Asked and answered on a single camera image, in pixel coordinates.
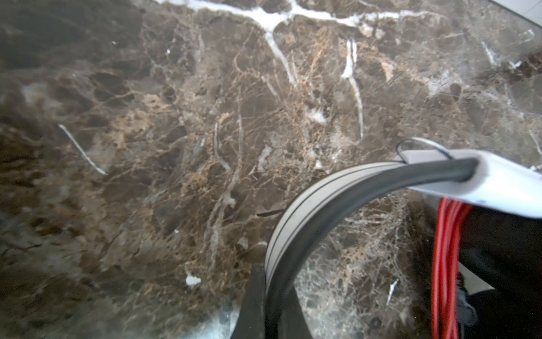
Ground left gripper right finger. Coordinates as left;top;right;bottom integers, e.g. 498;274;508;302
277;288;313;339

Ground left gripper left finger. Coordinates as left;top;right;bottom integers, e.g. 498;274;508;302
230;266;266;339

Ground red headphone cable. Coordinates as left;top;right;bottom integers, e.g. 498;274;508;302
430;196;474;339

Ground white black headphones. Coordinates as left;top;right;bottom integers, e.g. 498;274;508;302
253;130;541;338

